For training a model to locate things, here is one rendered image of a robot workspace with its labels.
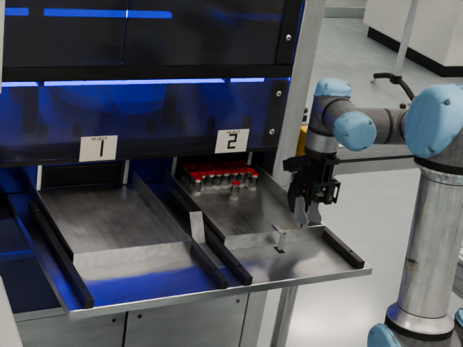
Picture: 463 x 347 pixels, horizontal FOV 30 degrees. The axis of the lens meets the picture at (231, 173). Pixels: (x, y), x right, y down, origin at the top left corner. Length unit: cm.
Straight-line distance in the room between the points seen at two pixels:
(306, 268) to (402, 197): 267
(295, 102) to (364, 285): 163
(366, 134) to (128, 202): 61
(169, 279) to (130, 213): 27
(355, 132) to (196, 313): 82
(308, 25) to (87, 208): 67
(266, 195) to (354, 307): 139
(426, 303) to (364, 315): 198
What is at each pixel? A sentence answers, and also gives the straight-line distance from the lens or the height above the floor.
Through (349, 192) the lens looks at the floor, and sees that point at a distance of 444.
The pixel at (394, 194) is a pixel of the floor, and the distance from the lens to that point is 454.
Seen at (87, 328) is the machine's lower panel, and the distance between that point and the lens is 221.
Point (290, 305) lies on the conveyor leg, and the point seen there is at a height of 38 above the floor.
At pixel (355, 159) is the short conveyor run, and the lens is 248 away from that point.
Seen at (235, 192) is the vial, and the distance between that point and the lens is 210.
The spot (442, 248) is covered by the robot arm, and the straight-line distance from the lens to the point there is 145.
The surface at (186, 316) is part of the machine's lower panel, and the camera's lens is 231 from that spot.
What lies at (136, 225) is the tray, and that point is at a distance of 194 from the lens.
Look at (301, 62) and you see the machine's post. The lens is 211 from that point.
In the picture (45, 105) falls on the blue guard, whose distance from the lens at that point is 188.
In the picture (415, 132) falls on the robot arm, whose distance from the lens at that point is 141.
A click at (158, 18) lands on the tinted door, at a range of 191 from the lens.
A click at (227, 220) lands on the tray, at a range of 202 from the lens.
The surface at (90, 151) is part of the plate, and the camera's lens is 195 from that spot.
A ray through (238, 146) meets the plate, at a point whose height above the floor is 101.
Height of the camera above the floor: 182
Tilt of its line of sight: 24 degrees down
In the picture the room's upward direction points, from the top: 10 degrees clockwise
